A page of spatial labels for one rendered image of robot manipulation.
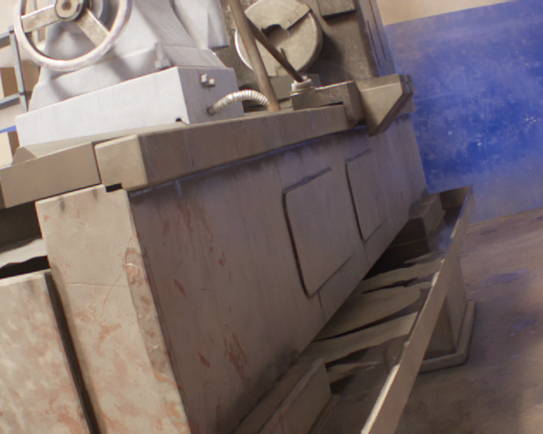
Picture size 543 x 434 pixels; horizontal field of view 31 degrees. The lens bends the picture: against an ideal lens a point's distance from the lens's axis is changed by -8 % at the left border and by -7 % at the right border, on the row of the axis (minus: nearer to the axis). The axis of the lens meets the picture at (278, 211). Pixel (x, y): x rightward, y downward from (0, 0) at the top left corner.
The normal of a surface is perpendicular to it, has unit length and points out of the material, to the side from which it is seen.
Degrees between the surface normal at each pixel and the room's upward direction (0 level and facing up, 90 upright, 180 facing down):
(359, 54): 90
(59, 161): 90
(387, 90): 90
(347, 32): 90
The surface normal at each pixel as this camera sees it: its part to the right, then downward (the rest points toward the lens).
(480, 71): -0.22, 0.12
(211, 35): 0.80, -0.18
